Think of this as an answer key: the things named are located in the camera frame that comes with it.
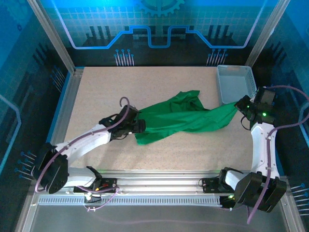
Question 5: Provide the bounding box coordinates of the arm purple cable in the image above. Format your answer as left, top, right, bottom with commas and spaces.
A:
35, 97, 132, 213
246, 85, 309, 224

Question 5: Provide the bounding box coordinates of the green t-shirt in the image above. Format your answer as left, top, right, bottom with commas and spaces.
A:
134, 89, 239, 146

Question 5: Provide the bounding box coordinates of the aluminium table edge rail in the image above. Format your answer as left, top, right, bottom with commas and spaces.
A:
30, 169, 290, 195

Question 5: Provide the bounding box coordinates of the aluminium side rail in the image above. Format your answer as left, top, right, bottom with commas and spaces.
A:
40, 67, 85, 176

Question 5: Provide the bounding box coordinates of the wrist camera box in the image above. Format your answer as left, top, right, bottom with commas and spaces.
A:
255, 87, 276, 105
118, 106, 141, 123

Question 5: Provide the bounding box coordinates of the aluminium frame post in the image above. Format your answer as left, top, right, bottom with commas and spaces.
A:
244, 0, 292, 71
27, 0, 78, 73

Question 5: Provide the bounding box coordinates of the slotted grey cable duct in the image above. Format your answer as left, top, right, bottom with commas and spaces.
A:
37, 195, 223, 206

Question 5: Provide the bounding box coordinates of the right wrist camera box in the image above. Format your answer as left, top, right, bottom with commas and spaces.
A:
255, 87, 276, 105

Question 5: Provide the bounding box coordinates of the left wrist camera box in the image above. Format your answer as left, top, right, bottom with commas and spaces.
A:
118, 106, 141, 123

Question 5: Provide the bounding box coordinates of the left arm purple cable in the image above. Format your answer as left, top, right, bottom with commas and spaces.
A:
35, 97, 132, 213

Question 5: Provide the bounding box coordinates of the black controller box with lights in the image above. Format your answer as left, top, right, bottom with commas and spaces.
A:
219, 195, 236, 210

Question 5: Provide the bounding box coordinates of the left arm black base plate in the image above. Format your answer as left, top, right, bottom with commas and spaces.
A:
73, 178, 118, 193

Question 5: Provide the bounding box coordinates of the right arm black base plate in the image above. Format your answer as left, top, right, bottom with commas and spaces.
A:
202, 177, 232, 194

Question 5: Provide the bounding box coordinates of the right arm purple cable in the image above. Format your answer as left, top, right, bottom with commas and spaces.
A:
246, 85, 309, 224

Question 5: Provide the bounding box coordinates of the pale blue plastic basket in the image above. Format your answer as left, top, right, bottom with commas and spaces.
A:
216, 64, 258, 107

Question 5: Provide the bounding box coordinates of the grey lower frame panel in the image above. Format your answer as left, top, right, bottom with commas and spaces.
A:
14, 188, 305, 232

